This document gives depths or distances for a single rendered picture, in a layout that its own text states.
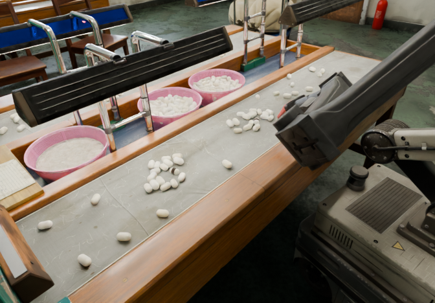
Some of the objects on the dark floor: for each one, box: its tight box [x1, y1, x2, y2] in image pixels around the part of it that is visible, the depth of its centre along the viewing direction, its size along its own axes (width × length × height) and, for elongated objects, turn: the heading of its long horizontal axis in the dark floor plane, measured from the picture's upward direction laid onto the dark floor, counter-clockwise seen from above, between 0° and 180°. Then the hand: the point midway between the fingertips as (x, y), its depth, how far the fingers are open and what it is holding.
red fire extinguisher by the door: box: [372, 0, 388, 30], centre depth 463 cm, size 14×18×49 cm
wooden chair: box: [49, 0, 129, 70], centre depth 309 cm, size 44×43×91 cm
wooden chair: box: [0, 0, 49, 97], centre depth 259 cm, size 44×43×91 cm
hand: (279, 116), depth 107 cm, fingers closed
